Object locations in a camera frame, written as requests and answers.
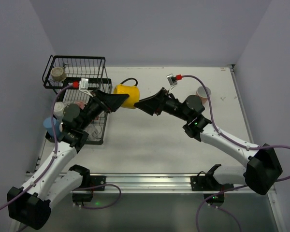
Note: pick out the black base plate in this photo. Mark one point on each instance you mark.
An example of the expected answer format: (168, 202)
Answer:
(204, 181)
(93, 181)

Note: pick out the clear glass cup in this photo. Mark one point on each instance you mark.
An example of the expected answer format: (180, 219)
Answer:
(93, 132)

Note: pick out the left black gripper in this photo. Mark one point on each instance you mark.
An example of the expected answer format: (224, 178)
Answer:
(101, 102)

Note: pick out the pink square mug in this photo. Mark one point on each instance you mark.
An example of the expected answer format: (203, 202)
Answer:
(203, 93)

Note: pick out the pink speckled mug in rack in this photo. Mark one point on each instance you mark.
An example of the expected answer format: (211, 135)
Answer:
(82, 104)

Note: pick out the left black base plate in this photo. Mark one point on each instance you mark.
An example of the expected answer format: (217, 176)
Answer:
(93, 181)

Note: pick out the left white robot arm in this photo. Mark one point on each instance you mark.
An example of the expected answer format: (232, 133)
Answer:
(32, 203)

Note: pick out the aluminium mounting rail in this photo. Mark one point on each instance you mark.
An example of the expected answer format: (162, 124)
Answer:
(149, 183)

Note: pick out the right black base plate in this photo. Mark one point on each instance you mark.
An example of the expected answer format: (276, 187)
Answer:
(204, 181)

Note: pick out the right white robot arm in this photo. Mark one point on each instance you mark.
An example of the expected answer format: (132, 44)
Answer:
(261, 167)

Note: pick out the white hexagonal cup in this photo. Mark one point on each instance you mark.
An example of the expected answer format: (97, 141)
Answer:
(59, 109)

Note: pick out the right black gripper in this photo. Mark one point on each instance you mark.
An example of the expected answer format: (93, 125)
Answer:
(161, 102)

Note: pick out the black wire dish rack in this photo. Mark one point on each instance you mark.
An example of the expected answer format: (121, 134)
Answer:
(77, 67)

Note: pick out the beige speckled ceramic cup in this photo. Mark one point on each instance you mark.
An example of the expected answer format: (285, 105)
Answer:
(58, 74)

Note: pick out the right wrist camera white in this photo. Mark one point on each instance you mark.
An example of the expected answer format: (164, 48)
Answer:
(172, 81)

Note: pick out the light blue plastic cup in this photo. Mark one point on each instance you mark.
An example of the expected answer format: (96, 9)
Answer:
(52, 128)

